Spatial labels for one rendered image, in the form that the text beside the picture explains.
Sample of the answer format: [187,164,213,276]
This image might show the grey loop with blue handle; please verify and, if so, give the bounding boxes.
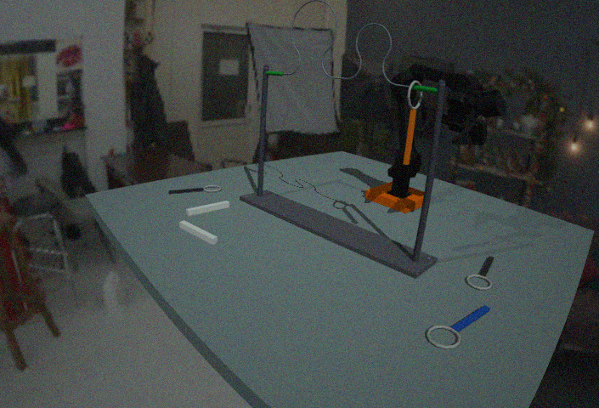
[426,305,490,349]

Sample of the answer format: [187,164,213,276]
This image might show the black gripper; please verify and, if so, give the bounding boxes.
[421,105,487,146]

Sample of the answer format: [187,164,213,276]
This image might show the white rectangular bar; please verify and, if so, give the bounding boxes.
[186,201,229,215]
[179,221,218,245]

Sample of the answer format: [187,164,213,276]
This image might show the orange handle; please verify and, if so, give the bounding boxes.
[404,81,422,165]

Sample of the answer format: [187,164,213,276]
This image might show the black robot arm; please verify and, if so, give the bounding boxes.
[387,64,507,199]

